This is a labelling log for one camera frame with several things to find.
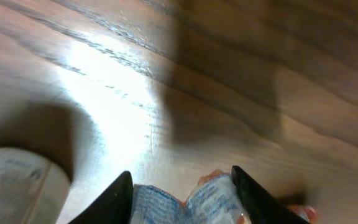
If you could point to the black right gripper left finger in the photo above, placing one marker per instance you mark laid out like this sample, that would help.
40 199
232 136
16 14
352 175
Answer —
113 206

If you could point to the green lidded white jar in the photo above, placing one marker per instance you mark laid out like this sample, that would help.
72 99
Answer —
33 189

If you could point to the orange small carton box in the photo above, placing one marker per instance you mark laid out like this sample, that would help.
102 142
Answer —
213 200

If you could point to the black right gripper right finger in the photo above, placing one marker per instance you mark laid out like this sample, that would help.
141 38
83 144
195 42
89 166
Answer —
261 206

